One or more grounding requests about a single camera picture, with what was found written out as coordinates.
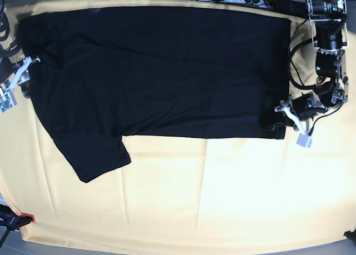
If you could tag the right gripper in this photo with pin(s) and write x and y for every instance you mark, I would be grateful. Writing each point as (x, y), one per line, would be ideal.
(21, 77)

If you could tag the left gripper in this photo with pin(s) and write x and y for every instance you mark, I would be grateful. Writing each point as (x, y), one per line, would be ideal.
(300, 109)

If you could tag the dark navy T-shirt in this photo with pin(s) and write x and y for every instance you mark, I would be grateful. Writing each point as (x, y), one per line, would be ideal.
(189, 72)

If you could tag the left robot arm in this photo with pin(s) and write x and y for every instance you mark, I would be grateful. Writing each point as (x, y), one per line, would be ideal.
(328, 25)

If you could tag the black box on desk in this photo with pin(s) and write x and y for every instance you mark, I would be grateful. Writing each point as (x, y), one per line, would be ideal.
(291, 8)

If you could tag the yellow table cloth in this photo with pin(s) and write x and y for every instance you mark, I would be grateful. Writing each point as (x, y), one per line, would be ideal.
(185, 195)

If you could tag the black clamp at corner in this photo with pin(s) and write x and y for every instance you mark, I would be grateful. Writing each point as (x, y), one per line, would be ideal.
(351, 236)

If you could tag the black red table clamp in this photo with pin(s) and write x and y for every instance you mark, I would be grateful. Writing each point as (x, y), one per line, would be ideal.
(12, 221)

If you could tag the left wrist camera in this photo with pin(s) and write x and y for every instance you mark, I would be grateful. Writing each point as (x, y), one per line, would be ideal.
(304, 140)

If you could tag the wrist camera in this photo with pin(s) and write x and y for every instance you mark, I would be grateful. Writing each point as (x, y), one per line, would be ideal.
(304, 140)
(8, 100)

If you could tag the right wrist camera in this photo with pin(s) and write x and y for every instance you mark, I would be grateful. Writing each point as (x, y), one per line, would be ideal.
(8, 100)

